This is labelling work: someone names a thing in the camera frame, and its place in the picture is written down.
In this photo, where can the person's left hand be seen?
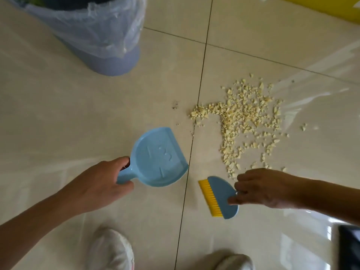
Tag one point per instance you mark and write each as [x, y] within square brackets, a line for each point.
[94, 186]

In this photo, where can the person's right hand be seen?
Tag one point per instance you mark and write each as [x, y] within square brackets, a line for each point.
[267, 189]

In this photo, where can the person's left thumb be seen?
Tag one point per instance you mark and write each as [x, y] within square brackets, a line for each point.
[126, 187]

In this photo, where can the person's right thumb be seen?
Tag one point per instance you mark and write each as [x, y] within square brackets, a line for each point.
[236, 200]

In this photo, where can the blue hand brush yellow bristles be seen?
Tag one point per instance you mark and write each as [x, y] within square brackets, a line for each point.
[220, 194]

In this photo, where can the blue plastic dustpan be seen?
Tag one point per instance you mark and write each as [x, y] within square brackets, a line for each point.
[159, 157]

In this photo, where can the person's right forearm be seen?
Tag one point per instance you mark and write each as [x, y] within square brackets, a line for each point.
[332, 199]

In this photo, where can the person's left forearm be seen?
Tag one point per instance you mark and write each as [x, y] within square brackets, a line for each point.
[26, 236]

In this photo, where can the person's right white shoe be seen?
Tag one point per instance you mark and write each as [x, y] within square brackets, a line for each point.
[234, 262]

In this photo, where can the person's white shoe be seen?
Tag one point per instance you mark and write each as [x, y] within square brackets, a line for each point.
[111, 251]
[234, 262]

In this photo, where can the person's left white shoe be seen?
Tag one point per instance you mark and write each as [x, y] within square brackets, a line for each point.
[111, 251]

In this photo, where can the pile of pale crumbs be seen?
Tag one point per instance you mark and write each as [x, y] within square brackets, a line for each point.
[244, 115]

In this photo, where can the black object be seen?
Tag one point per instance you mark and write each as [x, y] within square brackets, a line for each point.
[350, 248]

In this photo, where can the blue plastic trash bin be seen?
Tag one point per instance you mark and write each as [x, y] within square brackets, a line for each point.
[112, 63]

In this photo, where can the clear plastic bin liner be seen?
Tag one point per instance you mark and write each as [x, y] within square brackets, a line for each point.
[90, 28]

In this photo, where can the yellow panel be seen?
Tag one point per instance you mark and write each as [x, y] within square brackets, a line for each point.
[332, 6]

